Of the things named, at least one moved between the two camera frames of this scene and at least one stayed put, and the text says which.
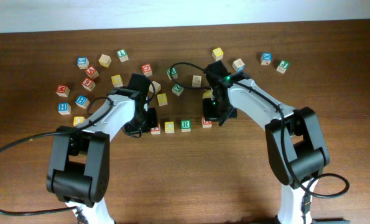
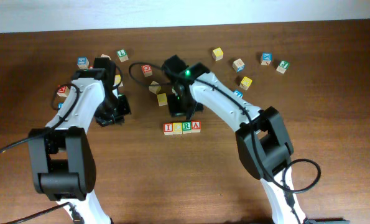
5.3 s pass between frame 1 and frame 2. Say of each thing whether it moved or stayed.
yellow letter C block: moved
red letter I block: moved
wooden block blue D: stayed
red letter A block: moved
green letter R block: stayed
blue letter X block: stayed
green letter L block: stayed
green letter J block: stayed
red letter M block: stayed
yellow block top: stayed
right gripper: moved
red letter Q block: stayed
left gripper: moved
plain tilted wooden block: stayed
